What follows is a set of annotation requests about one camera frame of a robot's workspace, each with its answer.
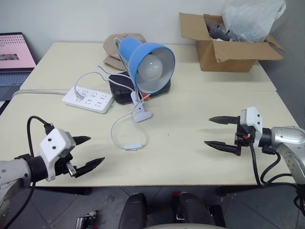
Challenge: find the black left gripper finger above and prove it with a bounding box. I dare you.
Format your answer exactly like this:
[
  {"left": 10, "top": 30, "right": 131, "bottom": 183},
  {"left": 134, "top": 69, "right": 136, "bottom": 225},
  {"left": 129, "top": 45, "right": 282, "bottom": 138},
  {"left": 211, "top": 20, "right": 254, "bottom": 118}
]
[
  {"left": 75, "top": 156, "right": 106, "bottom": 178},
  {"left": 71, "top": 135, "right": 92, "bottom": 146}
]

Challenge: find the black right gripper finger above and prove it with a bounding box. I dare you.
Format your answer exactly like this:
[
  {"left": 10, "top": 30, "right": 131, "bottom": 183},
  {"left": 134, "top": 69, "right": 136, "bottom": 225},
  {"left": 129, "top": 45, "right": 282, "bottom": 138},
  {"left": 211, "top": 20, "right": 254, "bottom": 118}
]
[
  {"left": 208, "top": 115, "right": 240, "bottom": 126},
  {"left": 204, "top": 140, "right": 239, "bottom": 155}
]

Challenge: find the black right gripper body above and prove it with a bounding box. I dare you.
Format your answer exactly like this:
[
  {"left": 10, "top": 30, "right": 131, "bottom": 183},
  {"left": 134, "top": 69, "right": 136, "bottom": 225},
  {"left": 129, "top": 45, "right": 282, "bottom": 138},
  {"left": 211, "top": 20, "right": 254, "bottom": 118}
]
[{"left": 234, "top": 123, "right": 255, "bottom": 157}]

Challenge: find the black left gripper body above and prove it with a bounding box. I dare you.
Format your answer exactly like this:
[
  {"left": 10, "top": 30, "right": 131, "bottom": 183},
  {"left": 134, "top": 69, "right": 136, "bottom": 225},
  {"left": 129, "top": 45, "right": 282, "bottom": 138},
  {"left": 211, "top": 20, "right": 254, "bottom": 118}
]
[{"left": 53, "top": 152, "right": 81, "bottom": 179}]

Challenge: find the blue clip desk lamp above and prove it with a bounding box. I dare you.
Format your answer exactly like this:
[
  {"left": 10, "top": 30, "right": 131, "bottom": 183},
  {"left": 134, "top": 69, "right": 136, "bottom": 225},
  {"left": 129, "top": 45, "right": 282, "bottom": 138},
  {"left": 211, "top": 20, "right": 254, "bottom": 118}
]
[{"left": 113, "top": 36, "right": 176, "bottom": 123}]

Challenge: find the black table foot bar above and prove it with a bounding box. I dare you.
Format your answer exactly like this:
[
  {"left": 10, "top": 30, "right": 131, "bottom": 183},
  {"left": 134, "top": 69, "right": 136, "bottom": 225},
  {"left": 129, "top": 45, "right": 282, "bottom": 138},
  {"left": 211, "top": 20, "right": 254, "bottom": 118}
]
[
  {"left": 216, "top": 185, "right": 297, "bottom": 197},
  {"left": 33, "top": 187, "right": 93, "bottom": 196}
]

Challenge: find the white power strip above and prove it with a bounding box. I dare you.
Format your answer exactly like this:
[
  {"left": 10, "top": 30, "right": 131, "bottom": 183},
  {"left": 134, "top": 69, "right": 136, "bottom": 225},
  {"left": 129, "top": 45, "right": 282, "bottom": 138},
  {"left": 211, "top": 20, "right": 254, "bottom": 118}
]
[{"left": 62, "top": 86, "right": 115, "bottom": 115}]

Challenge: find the small black floor device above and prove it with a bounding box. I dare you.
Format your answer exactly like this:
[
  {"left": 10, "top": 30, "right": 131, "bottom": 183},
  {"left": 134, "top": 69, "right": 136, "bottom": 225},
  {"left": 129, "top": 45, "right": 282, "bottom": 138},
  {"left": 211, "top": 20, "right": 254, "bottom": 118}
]
[{"left": 76, "top": 210, "right": 99, "bottom": 229}]

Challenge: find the brown cardboard box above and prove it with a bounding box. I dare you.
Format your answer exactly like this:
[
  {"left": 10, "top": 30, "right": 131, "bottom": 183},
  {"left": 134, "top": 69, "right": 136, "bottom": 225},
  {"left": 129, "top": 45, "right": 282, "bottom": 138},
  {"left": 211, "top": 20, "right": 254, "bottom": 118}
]
[{"left": 179, "top": 12, "right": 286, "bottom": 73}]

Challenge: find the black box with red mark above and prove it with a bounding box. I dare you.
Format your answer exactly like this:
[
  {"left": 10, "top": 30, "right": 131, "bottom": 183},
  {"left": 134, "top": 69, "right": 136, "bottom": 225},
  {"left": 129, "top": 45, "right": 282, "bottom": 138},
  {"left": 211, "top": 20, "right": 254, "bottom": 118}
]
[{"left": 108, "top": 71, "right": 172, "bottom": 104}]

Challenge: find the dark rounded shape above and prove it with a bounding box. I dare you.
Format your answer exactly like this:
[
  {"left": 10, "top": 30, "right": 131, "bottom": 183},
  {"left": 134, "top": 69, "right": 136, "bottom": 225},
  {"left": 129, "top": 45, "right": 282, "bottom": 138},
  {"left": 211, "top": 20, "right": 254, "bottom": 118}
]
[
  {"left": 118, "top": 193, "right": 149, "bottom": 229},
  {"left": 177, "top": 192, "right": 216, "bottom": 229}
]

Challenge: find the dark grey object in box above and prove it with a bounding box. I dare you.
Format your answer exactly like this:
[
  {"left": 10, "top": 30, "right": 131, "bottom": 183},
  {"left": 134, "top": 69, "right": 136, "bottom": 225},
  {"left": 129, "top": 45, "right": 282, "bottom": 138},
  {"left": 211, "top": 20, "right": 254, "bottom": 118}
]
[{"left": 206, "top": 18, "right": 231, "bottom": 41}]

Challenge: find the white light bulb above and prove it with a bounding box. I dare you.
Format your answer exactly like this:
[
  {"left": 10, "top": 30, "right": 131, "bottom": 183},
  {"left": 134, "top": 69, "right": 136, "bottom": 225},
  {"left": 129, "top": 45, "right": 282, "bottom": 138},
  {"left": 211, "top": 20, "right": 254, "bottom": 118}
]
[{"left": 139, "top": 54, "right": 163, "bottom": 81}]

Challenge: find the beige cloth hat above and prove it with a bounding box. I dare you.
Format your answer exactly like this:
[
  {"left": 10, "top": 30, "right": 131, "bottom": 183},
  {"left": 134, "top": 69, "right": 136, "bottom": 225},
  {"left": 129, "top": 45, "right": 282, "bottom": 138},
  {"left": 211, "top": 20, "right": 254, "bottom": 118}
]
[{"left": 102, "top": 32, "right": 146, "bottom": 70}]

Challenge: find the clear plastic bag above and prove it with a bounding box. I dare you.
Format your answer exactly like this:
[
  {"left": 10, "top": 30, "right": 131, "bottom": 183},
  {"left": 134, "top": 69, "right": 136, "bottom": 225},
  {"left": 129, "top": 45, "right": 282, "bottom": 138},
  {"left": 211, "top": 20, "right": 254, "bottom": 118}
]
[{"left": 221, "top": 0, "right": 286, "bottom": 43}]

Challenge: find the grey laptop with pink screen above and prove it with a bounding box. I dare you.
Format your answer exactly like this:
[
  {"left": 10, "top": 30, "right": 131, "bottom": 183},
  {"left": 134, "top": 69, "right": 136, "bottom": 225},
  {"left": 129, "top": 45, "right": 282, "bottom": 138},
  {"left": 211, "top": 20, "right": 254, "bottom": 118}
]
[{"left": 0, "top": 32, "right": 38, "bottom": 102}]

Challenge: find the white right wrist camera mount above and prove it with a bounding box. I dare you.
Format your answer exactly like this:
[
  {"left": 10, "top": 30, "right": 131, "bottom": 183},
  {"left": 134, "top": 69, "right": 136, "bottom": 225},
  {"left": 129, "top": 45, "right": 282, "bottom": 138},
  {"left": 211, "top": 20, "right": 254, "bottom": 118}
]
[{"left": 239, "top": 107, "right": 263, "bottom": 151}]

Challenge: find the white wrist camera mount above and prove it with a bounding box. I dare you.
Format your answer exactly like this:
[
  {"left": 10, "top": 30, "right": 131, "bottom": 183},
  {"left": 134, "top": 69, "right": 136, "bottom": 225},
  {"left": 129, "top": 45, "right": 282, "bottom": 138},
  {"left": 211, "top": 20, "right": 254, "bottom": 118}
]
[
  {"left": 239, "top": 107, "right": 263, "bottom": 151},
  {"left": 38, "top": 128, "right": 76, "bottom": 182}
]

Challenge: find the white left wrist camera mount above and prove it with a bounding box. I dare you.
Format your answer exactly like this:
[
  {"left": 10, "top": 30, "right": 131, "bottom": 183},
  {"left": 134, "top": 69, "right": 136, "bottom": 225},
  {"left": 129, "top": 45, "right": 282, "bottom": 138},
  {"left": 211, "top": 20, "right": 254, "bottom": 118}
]
[{"left": 38, "top": 128, "right": 76, "bottom": 182}]

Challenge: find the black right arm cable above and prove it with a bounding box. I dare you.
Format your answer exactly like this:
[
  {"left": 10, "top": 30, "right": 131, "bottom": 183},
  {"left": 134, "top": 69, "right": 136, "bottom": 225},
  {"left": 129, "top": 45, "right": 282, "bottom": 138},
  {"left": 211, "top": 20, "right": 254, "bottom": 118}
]
[{"left": 249, "top": 145, "right": 298, "bottom": 189}]

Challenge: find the white lamp cord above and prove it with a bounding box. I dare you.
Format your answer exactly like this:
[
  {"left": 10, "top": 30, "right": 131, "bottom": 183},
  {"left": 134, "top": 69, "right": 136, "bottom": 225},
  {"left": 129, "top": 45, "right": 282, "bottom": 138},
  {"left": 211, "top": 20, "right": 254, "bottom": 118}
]
[{"left": 74, "top": 66, "right": 148, "bottom": 151}]

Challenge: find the white inline cord switch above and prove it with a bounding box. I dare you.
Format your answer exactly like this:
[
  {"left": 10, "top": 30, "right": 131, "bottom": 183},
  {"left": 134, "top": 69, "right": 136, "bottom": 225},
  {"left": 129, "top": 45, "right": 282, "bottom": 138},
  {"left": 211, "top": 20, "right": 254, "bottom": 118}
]
[{"left": 124, "top": 143, "right": 144, "bottom": 152}]

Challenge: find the grey power strip cable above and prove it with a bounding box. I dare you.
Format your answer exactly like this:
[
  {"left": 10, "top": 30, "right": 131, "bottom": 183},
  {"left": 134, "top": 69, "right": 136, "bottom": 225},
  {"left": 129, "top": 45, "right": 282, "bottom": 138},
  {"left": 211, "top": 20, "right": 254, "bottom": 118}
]
[{"left": 13, "top": 89, "right": 72, "bottom": 96}]

